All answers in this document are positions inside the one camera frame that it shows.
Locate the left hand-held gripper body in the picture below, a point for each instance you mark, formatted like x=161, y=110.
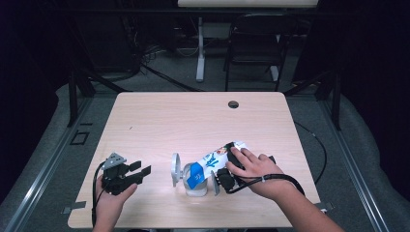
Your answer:
x=114, y=179

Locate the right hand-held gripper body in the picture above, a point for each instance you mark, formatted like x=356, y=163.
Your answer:
x=225, y=180

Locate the white and blue pouch bag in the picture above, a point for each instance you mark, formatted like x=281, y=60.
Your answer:
x=211, y=160

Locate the clear jar with grey lid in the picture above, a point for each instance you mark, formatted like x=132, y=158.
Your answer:
x=176, y=167

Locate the person's left hand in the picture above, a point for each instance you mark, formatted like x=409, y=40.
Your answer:
x=109, y=206

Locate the person's right hand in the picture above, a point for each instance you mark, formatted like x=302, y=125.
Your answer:
x=264, y=177

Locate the grey tape strip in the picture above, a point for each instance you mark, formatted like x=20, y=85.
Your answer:
x=325, y=206
x=74, y=207

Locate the black metal stand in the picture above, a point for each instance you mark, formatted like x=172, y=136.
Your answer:
x=73, y=96
x=336, y=100

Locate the white desk leg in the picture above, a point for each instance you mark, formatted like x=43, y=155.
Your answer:
x=200, y=58

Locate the black folding chair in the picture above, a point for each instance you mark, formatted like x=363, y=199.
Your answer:
x=257, y=42

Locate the black floor socket frame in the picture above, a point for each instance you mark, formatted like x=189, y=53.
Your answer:
x=79, y=138

